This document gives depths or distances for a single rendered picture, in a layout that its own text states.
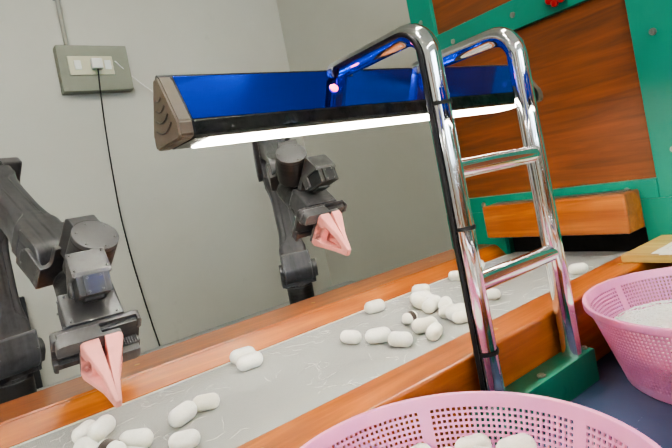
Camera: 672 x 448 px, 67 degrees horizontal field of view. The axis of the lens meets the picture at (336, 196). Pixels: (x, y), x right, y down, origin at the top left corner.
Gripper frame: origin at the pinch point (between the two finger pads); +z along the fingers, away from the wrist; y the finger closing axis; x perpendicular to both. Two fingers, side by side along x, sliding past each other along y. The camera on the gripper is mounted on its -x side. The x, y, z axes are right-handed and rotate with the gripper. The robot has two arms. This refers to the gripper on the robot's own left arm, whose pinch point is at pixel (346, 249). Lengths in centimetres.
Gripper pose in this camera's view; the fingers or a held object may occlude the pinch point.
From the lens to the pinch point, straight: 88.3
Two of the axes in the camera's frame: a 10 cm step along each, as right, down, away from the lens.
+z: 5.6, 5.7, -6.0
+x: -2.3, 8.1, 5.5
